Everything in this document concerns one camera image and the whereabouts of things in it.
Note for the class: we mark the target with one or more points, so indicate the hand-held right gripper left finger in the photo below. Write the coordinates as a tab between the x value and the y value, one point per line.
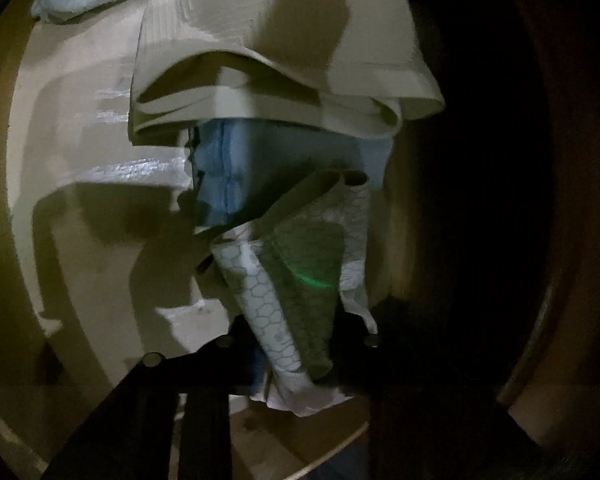
200	390

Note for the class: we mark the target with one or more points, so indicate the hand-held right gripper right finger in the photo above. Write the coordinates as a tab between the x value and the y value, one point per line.
350	360

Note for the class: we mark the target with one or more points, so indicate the white hexagon print underwear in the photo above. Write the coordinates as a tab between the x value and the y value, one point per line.
270	310

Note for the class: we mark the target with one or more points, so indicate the blue denim garment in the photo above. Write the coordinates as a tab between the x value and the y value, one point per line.
230	170

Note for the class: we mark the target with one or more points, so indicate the beige underwear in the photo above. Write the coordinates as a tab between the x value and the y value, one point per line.
280	35

